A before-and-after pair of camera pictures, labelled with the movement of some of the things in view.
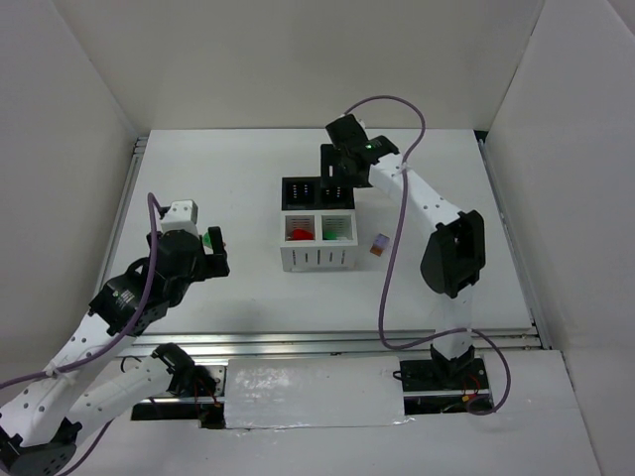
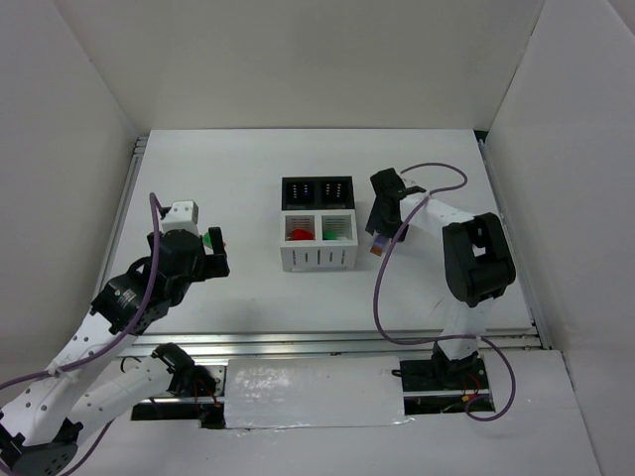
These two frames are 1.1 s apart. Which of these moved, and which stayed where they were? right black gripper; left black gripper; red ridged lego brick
Moved: right black gripper
Stayed: red ridged lego brick; left black gripper
